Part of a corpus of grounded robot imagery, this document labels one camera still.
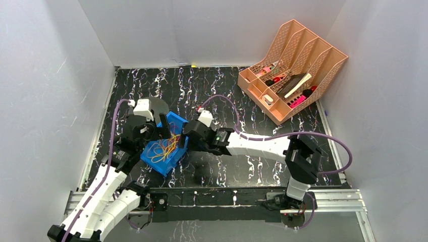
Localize yellow cable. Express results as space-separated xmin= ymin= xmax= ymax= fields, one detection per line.
xmin=147 ymin=133 xmax=181 ymax=164

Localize blue plastic bin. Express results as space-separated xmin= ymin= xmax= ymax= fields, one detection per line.
xmin=140 ymin=111 xmax=187 ymax=177

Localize black cable spool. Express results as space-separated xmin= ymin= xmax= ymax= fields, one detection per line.
xmin=143 ymin=97 xmax=170 ymax=122

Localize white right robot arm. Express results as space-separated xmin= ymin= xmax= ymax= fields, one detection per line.
xmin=178 ymin=120 xmax=322 ymax=210

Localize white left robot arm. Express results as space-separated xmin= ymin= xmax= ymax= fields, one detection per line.
xmin=47 ymin=113 xmax=171 ymax=241

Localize white correction tape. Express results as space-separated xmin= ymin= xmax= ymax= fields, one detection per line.
xmin=262 ymin=94 xmax=274 ymax=106

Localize black notebook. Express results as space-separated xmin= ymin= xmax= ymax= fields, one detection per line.
xmin=276 ymin=73 xmax=308 ymax=98

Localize pink marker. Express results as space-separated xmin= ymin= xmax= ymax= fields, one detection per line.
xmin=289 ymin=95 xmax=307 ymax=109

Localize red black marker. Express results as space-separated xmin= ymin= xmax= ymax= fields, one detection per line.
xmin=302 ymin=86 xmax=317 ymax=98

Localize peach desk file organizer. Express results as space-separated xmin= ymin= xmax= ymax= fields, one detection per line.
xmin=238 ymin=19 xmax=348 ymax=125

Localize red cable bundle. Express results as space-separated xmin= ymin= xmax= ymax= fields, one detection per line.
xmin=160 ymin=123 xmax=183 ymax=148

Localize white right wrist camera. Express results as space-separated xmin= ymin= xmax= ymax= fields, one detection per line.
xmin=197 ymin=108 xmax=213 ymax=128

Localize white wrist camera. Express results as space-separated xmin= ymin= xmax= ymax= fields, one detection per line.
xmin=197 ymin=108 xmax=213 ymax=128
xmin=133 ymin=98 xmax=154 ymax=122

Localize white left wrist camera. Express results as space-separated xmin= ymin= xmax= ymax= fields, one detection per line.
xmin=133 ymin=98 xmax=154 ymax=122

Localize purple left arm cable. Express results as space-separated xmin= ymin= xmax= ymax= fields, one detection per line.
xmin=61 ymin=98 xmax=136 ymax=242

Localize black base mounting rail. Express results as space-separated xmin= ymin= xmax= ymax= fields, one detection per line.
xmin=65 ymin=187 xmax=367 ymax=224

